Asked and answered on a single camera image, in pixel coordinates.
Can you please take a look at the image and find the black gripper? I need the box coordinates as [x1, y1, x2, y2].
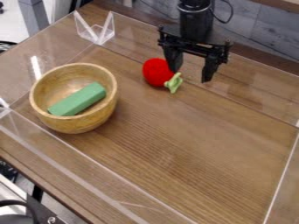
[157, 7, 232, 82]

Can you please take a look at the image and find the green rectangular block stick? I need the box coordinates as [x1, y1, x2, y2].
[47, 82, 106, 116]

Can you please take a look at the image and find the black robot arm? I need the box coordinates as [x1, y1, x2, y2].
[157, 0, 233, 83]

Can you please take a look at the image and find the brown wooden bowl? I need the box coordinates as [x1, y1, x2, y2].
[29, 63, 118, 134]

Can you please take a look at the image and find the red plush strawberry toy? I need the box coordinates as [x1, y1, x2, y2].
[142, 58, 182, 94]

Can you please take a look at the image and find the black equipment bottom left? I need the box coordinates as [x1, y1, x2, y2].
[0, 195, 67, 224]

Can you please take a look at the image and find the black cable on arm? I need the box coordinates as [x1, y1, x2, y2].
[209, 0, 236, 25]

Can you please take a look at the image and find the clear acrylic corner bracket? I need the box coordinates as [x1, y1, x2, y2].
[73, 10, 116, 46]

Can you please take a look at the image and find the clear acrylic front wall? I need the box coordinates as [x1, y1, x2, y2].
[0, 105, 196, 224]

